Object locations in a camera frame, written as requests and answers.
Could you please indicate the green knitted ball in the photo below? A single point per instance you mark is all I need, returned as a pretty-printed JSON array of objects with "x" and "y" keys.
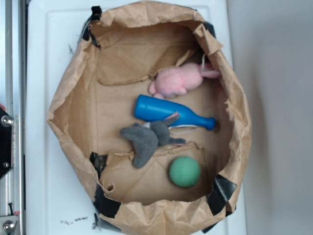
[{"x": 184, "y": 171}]

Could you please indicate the aluminium frame rail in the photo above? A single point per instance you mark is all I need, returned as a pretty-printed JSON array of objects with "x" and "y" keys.
[{"x": 13, "y": 19}]

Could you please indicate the pink plush bunny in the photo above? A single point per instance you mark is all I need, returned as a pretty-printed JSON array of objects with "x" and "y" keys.
[{"x": 178, "y": 81}]

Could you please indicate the gray plush bunny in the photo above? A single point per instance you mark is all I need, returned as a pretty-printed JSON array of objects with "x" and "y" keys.
[{"x": 146, "y": 138}]

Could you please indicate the blue plastic bottle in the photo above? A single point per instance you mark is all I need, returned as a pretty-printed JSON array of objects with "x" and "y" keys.
[{"x": 152, "y": 109}]

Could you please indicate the brown paper bag bin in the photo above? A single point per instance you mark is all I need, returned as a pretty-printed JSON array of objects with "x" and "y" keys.
[{"x": 119, "y": 54}]

